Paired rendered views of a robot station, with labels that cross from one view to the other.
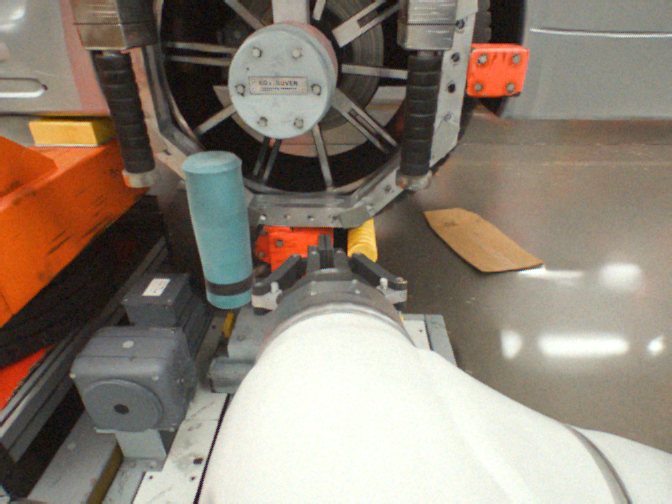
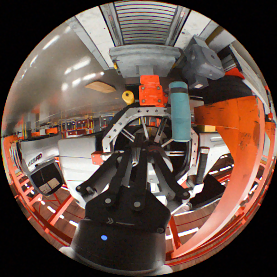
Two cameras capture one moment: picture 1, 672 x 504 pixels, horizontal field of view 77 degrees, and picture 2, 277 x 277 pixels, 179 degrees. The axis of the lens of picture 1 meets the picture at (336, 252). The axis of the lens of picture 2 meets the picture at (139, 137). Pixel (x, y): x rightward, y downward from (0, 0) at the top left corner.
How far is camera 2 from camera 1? 35 cm
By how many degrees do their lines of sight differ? 39
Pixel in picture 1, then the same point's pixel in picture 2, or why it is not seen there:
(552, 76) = (87, 148)
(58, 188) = (217, 122)
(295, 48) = (151, 180)
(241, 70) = not seen: hidden behind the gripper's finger
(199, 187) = (187, 134)
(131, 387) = (212, 63)
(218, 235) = (183, 114)
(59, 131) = (210, 129)
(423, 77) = not seen: hidden behind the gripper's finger
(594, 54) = (82, 153)
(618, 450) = not seen: outside the picture
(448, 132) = (105, 144)
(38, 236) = (225, 114)
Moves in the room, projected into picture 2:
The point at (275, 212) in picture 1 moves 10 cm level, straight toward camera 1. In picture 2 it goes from (160, 112) to (160, 110)
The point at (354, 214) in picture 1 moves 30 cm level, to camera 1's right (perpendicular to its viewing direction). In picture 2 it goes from (131, 113) to (81, 119)
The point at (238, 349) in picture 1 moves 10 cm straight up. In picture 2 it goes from (171, 59) to (174, 70)
